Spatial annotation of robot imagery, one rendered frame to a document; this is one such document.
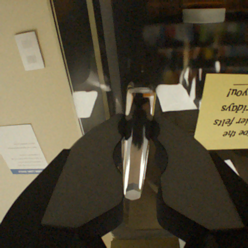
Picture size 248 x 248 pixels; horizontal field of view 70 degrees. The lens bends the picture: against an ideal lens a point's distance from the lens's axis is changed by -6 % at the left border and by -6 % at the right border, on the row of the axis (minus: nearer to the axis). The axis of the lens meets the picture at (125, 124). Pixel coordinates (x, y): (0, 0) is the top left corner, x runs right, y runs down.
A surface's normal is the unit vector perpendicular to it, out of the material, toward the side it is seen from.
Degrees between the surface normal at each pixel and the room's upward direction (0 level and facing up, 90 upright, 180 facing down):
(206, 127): 90
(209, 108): 90
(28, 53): 90
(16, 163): 90
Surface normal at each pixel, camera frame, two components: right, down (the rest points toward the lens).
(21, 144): -0.03, 0.54
